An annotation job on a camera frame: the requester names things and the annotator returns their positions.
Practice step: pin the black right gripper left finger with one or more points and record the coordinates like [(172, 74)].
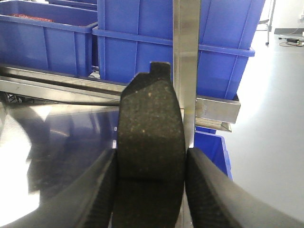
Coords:
[(86, 202)]

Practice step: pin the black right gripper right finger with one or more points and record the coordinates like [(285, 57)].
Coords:
[(215, 201)]

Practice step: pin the grey brake pad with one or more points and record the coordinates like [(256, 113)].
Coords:
[(151, 152)]

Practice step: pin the blue bin under table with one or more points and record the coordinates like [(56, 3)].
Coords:
[(214, 147)]

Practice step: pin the blue plastic crate left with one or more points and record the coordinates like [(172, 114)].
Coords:
[(47, 37)]

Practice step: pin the blue plastic crate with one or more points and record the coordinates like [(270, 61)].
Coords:
[(47, 37), (133, 33)]

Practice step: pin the blue plastic crate right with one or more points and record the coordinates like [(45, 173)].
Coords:
[(133, 33)]

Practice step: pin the stainless steel shelf frame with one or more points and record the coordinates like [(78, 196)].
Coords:
[(183, 71)]

